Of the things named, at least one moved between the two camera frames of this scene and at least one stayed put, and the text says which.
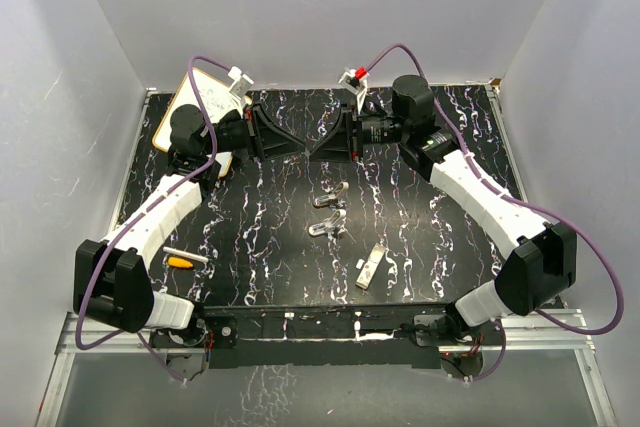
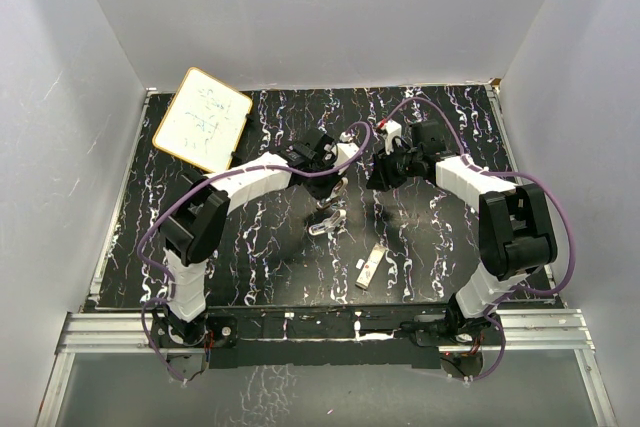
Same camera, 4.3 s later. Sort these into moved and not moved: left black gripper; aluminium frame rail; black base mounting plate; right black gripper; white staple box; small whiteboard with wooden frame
Moved: right black gripper; left black gripper
Not moved: black base mounting plate; white staple box; small whiteboard with wooden frame; aluminium frame rail
